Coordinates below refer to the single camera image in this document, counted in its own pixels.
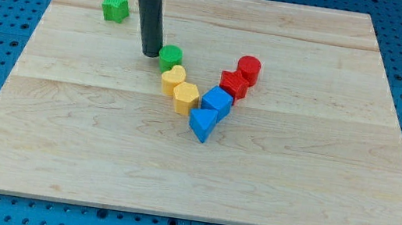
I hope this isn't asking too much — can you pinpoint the red star block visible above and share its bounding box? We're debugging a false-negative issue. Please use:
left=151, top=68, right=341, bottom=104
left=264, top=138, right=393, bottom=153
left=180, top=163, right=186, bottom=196
left=219, top=70, right=249, bottom=105

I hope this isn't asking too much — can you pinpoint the light wooden board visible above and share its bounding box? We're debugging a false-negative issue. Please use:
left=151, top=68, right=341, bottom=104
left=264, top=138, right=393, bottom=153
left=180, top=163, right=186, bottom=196
left=0, top=0, right=402, bottom=225

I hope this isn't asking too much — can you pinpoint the green cylinder block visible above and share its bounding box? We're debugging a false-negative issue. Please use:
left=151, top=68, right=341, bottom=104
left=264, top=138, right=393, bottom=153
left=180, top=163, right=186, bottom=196
left=158, top=45, right=183, bottom=73

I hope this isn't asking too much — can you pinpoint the blue cube block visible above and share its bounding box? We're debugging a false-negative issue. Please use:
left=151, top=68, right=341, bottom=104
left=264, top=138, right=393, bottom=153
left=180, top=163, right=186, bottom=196
left=201, top=86, right=233, bottom=122

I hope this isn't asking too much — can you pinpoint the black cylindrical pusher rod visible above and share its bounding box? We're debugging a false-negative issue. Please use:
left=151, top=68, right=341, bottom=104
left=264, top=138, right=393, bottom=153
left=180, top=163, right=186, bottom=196
left=138, top=0, right=164, bottom=58

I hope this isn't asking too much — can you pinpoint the red cylinder block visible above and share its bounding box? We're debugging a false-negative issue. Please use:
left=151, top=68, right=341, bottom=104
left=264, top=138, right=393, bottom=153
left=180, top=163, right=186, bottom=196
left=236, top=55, right=262, bottom=87

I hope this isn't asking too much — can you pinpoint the yellow hexagon block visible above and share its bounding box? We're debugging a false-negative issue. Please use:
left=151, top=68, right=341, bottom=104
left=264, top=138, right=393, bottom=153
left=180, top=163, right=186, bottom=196
left=173, top=82, right=200, bottom=116

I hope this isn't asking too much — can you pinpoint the green star block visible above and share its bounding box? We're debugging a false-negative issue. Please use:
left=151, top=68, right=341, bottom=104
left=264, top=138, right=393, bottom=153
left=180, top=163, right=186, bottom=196
left=101, top=0, right=130, bottom=23

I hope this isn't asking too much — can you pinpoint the blue triangle block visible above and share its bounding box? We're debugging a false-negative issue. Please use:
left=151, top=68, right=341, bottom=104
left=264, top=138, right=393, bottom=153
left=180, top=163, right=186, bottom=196
left=189, top=109, right=219, bottom=143

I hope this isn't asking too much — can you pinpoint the yellow heart block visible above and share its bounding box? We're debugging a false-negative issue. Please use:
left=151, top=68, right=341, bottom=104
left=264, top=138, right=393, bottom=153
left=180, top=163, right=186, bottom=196
left=161, top=65, right=187, bottom=96

